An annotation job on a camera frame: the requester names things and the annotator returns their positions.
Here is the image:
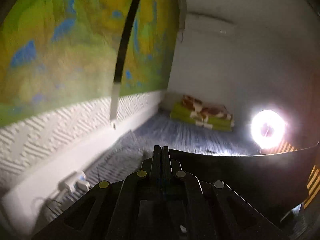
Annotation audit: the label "wooden slatted bed frame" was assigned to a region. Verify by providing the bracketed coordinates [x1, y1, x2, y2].
[260, 139, 319, 210]

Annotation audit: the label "folded green floral blanket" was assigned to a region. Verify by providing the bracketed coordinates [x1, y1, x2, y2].
[170, 95, 234, 132]

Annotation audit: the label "dark grey trousers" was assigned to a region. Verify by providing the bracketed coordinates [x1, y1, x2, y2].
[169, 145, 319, 224]

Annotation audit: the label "white plug-in charger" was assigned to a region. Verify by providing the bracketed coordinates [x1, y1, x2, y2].
[75, 176, 91, 192]

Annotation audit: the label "black white vertical pole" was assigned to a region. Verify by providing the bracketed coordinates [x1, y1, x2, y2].
[110, 0, 140, 130]

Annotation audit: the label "white power strip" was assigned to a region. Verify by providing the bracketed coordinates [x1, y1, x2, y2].
[58, 171, 86, 193]

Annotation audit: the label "striped blue grey bedspread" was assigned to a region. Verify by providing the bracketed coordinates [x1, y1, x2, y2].
[42, 110, 261, 221]

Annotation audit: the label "green yellow wall map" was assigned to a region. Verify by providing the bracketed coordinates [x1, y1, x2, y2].
[1, 0, 180, 126]

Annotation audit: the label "bright round lamp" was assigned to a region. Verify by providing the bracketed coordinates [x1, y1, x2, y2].
[250, 109, 287, 150]

